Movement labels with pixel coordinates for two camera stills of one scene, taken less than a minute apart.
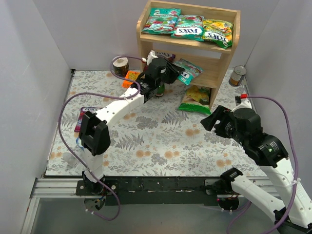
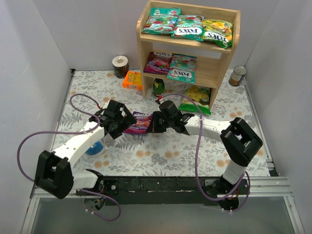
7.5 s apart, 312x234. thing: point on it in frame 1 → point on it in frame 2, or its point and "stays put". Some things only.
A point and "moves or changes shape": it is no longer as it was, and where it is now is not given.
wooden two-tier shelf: [203, 40] stays put
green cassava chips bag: [196, 99] stays put
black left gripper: [172, 73] → [127, 120]
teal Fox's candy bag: [189, 27] stays put
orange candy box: [132, 75] stays put
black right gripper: [218, 121] → [157, 122]
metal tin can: [238, 74] stays put
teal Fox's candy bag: [161, 20] stays put
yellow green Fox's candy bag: [220, 32] stays put
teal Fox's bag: [191, 70] moves or changes shape
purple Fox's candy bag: [83, 110] → [141, 126]
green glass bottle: [160, 90] stays put
